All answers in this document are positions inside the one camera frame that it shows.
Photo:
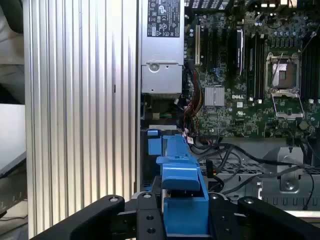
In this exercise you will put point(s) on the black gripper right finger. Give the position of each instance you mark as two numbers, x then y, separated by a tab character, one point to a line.
262	215

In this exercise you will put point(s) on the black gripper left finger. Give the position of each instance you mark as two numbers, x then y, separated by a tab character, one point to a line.
147	217

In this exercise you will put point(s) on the blue disk carrier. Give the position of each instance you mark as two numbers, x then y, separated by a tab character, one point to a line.
153	146
182	175

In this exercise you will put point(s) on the metal disk bay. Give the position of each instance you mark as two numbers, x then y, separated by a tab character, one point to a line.
287	155

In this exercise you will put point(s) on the black RAM slot bank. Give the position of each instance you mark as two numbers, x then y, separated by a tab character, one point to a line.
256	67
310	70

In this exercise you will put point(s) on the white expansion slot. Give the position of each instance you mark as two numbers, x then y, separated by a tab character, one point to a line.
197	45

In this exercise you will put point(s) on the black open PC case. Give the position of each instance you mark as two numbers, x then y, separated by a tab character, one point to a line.
275	150

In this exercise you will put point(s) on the green motherboard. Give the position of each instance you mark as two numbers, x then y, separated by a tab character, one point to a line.
225	117

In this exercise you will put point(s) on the metal socket cover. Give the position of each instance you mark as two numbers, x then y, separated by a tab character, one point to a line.
287	95

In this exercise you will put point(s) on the silver chipset heat sink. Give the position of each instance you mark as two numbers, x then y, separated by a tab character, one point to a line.
214	96

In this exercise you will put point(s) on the CPU socket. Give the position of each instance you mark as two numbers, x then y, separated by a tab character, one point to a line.
283	72

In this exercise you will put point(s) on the silver power supply unit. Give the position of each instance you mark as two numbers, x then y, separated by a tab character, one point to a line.
162	50

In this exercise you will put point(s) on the dark office chair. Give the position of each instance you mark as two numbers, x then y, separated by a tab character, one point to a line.
11	15

